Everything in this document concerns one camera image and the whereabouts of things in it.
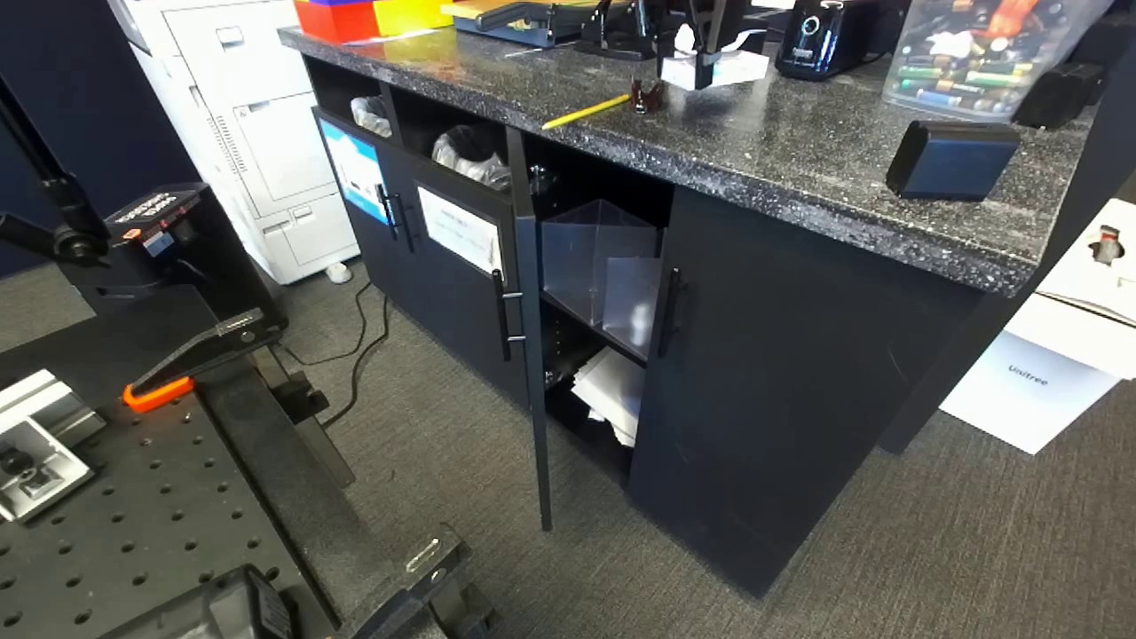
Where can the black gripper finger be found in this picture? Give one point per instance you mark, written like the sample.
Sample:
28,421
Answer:
714,29
624,27

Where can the yellow pencil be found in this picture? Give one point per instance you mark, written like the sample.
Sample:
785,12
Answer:
586,110

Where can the dark blue device white logo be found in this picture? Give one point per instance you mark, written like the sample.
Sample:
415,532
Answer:
812,41

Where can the dark counter cabinet body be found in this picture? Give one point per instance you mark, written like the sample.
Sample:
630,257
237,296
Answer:
592,163

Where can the clear plastic bin bag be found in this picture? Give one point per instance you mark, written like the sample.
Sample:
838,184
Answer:
466,155

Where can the yellow plastic box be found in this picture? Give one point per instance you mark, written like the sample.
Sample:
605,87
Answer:
410,15

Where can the clear acrylic box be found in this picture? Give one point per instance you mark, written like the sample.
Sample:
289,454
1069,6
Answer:
605,277

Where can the white paper label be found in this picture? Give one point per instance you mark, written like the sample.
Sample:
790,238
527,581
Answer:
459,231

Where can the white plastic bin bag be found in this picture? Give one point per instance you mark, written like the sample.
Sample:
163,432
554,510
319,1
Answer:
370,116

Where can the small black box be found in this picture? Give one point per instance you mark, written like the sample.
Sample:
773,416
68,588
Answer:
953,162

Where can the red plastic box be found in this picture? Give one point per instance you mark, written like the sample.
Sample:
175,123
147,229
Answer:
338,18

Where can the blue paper label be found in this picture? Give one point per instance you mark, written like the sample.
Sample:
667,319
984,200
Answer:
358,170

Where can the open black cabinet door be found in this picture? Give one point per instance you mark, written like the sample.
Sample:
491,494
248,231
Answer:
531,331

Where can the black bin panel blue label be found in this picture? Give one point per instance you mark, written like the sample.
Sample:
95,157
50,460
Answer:
367,241

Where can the black bin panel white label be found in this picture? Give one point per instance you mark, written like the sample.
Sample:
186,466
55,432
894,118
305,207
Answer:
457,319

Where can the black bag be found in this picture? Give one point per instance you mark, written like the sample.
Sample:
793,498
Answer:
1059,93

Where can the white filing cabinet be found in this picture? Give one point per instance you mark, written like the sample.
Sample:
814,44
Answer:
249,128

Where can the white box penguin sticker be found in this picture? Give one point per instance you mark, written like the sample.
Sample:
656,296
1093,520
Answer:
1094,296

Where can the white paper sheet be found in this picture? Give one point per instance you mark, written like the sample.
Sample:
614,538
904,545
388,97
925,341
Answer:
1025,390

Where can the black device orange label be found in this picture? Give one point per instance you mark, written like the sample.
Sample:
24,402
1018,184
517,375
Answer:
163,215

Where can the black perforated robot table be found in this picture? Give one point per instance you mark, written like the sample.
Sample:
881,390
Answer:
130,532

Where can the black camera stand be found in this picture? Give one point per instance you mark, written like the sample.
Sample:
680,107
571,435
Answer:
60,217

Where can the aluminium extrusion bracket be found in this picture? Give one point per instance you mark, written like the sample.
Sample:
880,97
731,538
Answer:
40,444

